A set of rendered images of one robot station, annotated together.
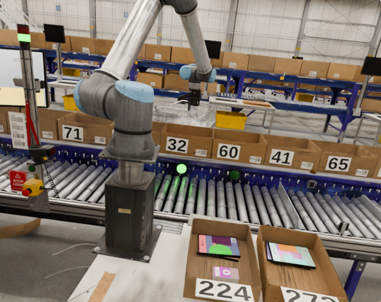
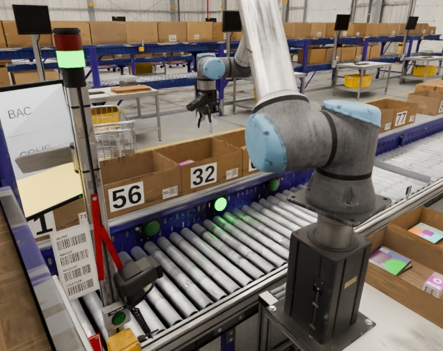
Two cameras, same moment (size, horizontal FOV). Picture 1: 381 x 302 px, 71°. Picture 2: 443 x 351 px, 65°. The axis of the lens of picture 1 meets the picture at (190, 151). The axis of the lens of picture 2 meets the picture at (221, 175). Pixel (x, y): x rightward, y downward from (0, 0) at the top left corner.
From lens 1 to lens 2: 1.22 m
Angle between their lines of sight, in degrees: 37
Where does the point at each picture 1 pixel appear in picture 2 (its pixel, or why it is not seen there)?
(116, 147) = (359, 202)
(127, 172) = (350, 230)
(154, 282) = (411, 338)
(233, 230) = (375, 241)
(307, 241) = (416, 216)
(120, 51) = (287, 58)
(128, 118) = (371, 156)
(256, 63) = (101, 33)
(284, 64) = (138, 30)
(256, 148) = not seen: hidden behind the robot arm
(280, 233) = (401, 221)
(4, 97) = not seen: hidden behind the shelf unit
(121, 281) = not seen: outside the picture
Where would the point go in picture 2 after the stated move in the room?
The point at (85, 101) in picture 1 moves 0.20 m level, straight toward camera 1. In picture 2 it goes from (299, 152) to (392, 166)
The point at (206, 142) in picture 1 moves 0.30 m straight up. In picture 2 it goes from (236, 158) to (237, 102)
